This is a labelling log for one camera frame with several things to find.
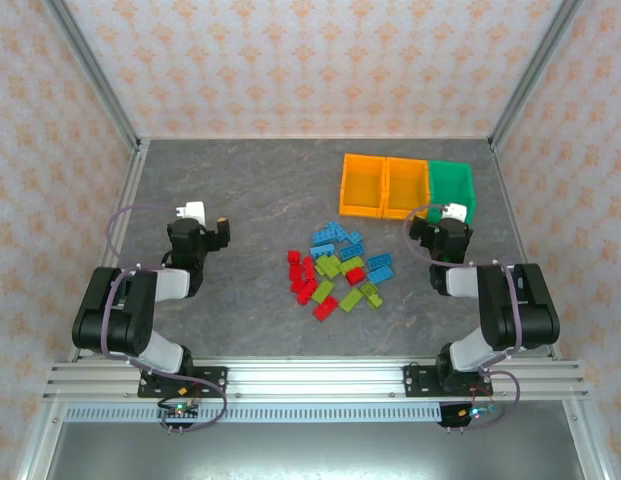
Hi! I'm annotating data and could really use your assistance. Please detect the red black power wires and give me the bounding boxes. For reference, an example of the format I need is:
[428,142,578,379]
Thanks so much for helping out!
[457,382,496,417]
[169,375,207,402]

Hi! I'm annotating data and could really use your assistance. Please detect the wide aluminium extrusion rail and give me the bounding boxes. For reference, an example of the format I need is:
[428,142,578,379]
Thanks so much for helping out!
[42,356,591,402]

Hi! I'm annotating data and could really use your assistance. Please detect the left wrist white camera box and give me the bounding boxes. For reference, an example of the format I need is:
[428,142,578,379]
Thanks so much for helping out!
[174,200,208,227]

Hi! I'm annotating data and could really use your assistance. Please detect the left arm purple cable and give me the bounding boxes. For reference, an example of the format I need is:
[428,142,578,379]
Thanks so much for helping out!
[100,203,229,434]

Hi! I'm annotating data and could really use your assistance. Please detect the green plastic bin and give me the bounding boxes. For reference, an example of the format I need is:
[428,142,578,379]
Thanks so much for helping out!
[426,159,478,226]

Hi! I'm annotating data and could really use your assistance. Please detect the slotted grey cable duct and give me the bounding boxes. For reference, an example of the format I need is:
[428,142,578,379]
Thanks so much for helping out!
[64,404,444,424]

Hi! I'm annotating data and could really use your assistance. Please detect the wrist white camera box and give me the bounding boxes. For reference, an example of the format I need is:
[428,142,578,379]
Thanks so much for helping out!
[441,201,473,227]
[174,200,208,227]

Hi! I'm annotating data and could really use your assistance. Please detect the short aluminium frame post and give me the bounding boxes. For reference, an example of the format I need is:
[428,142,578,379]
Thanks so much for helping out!
[14,399,69,480]
[562,399,619,480]

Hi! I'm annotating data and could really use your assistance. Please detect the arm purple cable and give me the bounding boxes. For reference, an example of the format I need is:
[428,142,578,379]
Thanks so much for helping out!
[100,203,229,434]
[403,203,521,432]

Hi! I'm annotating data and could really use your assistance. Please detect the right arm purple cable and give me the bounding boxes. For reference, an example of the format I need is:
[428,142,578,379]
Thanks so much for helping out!
[403,203,521,432]

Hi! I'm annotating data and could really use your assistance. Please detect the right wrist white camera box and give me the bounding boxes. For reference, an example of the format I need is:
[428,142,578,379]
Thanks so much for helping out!
[441,201,473,227]

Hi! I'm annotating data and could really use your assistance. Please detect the grey metal panel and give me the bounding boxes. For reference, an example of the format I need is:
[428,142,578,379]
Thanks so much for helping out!
[44,422,591,480]

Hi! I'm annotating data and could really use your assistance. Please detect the orange plastic bin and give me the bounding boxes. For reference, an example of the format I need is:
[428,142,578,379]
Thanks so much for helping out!
[338,153,389,220]
[382,156,434,221]

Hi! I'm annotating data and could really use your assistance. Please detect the aluminium frame side rail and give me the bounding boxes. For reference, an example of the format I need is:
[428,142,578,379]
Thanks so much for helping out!
[488,139,562,361]
[67,138,152,362]

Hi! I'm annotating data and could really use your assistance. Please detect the controller board with LEDs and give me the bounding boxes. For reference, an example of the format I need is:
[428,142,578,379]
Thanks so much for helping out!
[157,401,201,424]
[439,402,501,431]

